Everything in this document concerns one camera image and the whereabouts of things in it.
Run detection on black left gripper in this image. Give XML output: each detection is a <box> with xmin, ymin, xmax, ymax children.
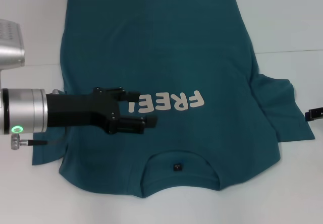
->
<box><xmin>46</xmin><ymin>86</ymin><xmax>159</xmax><ymax>135</ymax></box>

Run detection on teal t-shirt with FREE print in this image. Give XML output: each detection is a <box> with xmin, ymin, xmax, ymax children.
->
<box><xmin>31</xmin><ymin>0</ymin><xmax>315</xmax><ymax>199</ymax></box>

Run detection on left arm cable with connector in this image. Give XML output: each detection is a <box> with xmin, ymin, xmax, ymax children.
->
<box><xmin>10</xmin><ymin>132</ymin><xmax>68</xmax><ymax>151</ymax></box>

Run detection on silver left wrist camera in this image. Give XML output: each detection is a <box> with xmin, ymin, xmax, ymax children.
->
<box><xmin>0</xmin><ymin>19</ymin><xmax>26</xmax><ymax>71</ymax></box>

